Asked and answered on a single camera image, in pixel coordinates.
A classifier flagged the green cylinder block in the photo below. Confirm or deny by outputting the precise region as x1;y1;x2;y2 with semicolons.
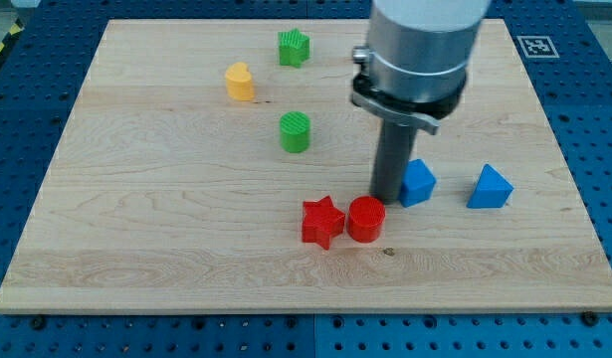
280;111;310;153

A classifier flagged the yellow heart block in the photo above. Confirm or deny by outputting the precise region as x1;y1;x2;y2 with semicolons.
224;62;255;101

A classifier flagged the red cylinder block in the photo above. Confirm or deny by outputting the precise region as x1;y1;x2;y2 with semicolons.
347;196;386;244

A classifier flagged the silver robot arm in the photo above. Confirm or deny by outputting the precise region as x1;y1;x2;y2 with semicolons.
351;0;491;134

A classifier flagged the red star block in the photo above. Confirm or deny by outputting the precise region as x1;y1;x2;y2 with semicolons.
302;196;345;251

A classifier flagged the white fiducial marker tag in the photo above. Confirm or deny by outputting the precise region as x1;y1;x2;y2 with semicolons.
517;35;559;59

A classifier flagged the blue cube block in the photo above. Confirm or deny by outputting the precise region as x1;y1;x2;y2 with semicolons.
399;159;437;208

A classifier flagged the blue triangle block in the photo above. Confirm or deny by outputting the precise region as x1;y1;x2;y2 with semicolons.
467;164;513;209

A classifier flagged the wooden board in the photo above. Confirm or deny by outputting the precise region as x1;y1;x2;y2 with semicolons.
0;20;612;315

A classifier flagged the green star block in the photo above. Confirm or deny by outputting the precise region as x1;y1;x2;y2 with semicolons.
278;28;310;68

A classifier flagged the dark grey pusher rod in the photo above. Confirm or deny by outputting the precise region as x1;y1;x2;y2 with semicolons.
370;121;417;205

